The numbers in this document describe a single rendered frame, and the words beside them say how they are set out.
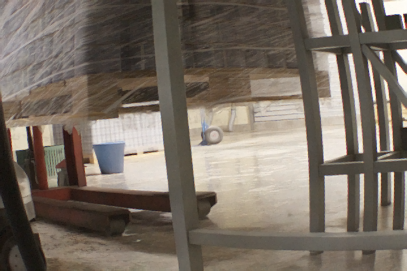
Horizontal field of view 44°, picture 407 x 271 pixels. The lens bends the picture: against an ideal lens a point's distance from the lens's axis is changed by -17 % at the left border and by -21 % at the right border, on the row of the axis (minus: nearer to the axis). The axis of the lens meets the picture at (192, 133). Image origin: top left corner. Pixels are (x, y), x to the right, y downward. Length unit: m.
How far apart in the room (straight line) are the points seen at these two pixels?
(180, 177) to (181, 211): 0.07
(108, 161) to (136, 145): 2.15
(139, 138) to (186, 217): 6.05
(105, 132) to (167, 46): 5.76
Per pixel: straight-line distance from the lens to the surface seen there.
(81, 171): 3.25
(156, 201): 2.60
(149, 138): 7.38
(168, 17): 1.26
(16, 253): 1.37
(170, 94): 1.24
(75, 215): 2.34
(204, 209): 2.46
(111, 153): 5.12
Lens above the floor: 0.41
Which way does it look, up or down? 2 degrees down
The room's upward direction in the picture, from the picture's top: 6 degrees counter-clockwise
